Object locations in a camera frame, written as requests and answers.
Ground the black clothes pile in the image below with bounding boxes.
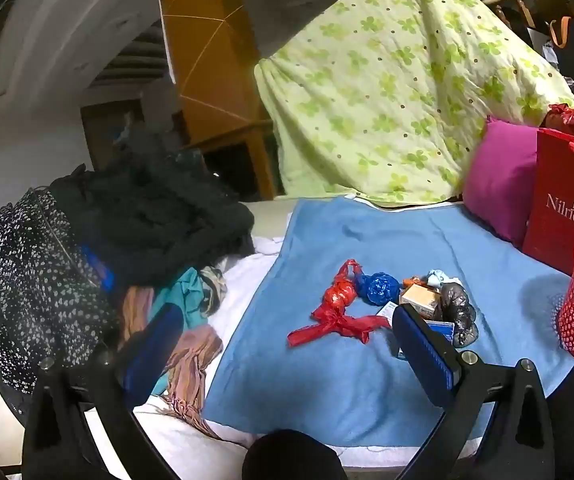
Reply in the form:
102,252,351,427
49,125,256,293

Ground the green floral quilt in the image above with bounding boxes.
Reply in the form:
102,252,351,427
254,0,574,206

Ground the orange wrapper with red ribbon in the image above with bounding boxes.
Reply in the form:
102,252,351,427
321,259,364,311

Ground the red paper bag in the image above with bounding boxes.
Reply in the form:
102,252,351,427
522,127,574,276

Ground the magenta pillow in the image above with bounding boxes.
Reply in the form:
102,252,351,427
462,116,540,248

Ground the teal cloth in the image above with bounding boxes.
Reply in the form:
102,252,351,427
147,266,218,396

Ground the cream orange carton box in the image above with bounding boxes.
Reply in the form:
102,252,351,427
398,284,442,320

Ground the orange wooden cabinet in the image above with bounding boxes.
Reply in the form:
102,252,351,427
157,0,275,146

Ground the blue plastic bag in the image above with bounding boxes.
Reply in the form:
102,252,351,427
354,271,402,306

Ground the white sheet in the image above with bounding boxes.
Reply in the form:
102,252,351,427
84,237,492,480

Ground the white tissue bundle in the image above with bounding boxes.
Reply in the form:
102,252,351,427
426,269,462,292

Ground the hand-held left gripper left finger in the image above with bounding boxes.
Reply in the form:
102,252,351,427
22,302,185,480

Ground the dark wooden shelf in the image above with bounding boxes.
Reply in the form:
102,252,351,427
80,98,144,172

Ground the blue white flat box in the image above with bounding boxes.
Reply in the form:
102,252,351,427
376,302,455,360

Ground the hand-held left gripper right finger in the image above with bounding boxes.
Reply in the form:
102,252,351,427
392,304,558,480

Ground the black white dotted cloth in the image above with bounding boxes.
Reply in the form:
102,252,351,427
0,187,120,386

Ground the brown fringed scarf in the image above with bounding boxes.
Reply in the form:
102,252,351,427
117,265,228,436

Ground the dark grey plastic bag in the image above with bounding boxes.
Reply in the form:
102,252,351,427
437,282,478,348

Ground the blue towel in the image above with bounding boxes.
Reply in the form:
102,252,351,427
204,196,574,448

